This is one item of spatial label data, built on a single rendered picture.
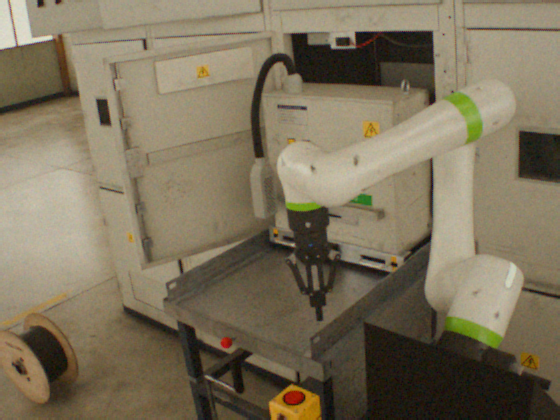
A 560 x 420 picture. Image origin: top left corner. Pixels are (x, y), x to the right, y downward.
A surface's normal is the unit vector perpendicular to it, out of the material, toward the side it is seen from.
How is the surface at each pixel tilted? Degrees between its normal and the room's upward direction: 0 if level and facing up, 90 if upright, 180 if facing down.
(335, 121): 90
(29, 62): 90
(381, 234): 90
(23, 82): 90
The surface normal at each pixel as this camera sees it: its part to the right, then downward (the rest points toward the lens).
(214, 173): 0.47, 0.25
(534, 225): -0.64, 0.33
